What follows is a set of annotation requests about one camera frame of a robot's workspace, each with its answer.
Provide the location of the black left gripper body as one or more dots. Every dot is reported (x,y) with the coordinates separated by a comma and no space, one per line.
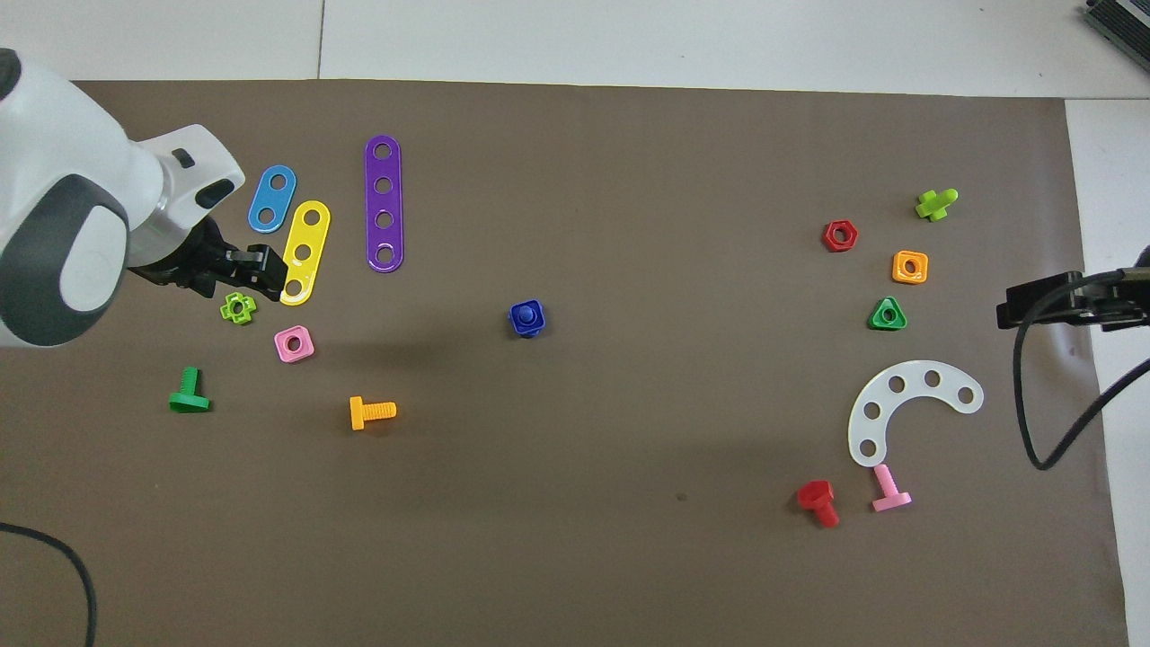
(193,256)

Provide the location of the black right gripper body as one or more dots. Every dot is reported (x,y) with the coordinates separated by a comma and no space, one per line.
(1119,301)

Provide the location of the blue triangle-head plastic screw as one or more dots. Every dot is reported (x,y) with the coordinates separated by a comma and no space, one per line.
(527,314)

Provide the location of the blue square plastic nut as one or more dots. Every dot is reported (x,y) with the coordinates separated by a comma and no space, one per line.
(540,316)

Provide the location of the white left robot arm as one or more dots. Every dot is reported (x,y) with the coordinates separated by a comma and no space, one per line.
(54,180)

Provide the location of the lime cross-shaped plastic nut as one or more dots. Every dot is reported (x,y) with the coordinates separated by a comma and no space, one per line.
(225,311)

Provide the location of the pink square plastic nut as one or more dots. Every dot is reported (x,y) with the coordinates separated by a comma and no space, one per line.
(305,352)

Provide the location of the dark green plastic screw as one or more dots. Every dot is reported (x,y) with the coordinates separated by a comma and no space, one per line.
(190,402)

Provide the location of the lime cross-head plastic screw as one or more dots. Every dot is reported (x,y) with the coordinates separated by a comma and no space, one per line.
(933,207)

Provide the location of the orange square plastic nut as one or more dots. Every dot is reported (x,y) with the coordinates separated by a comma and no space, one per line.
(898,274)

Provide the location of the green triangular plastic nut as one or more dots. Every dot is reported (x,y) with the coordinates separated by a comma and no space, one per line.
(876,322)

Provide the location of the orange plastic screw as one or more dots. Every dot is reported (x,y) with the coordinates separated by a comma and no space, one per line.
(358,413)

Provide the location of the red hexagonal plastic nut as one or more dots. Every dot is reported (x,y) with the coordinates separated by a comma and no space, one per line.
(827,236)

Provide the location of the pink plastic screw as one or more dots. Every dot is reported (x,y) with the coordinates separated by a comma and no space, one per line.
(885,481)

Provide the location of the red hexagon-head plastic screw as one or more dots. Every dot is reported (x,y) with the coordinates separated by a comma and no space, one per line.
(815,494)

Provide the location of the yellow three-hole plastic plate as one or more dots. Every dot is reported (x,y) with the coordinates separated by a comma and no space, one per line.
(307,234)

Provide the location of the blue two-hole plastic plate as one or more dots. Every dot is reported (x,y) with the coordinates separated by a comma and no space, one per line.
(272,199)

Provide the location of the purple four-hole plastic plate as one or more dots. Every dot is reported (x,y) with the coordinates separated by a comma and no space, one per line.
(384,202)

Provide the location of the white curved five-hole plate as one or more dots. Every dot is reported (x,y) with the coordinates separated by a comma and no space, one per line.
(915,379)

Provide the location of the dark ribbed device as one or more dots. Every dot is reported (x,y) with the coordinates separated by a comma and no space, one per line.
(1123,22)

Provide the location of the brown table mat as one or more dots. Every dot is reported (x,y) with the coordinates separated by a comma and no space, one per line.
(575,503)

